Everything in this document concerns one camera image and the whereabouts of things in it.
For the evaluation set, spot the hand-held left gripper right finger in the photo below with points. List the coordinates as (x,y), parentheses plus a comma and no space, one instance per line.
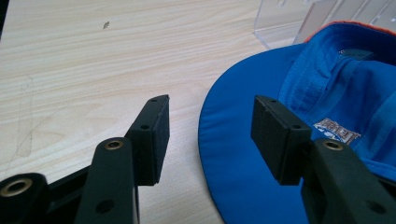
(286,146)

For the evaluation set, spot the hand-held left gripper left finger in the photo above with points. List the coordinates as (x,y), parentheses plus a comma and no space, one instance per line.
(146,146)

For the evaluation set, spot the blue cap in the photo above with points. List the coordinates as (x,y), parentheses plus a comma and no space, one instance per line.
(239,124)

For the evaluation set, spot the clear plastic container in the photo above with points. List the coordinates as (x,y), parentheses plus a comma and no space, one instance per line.
(280,21)

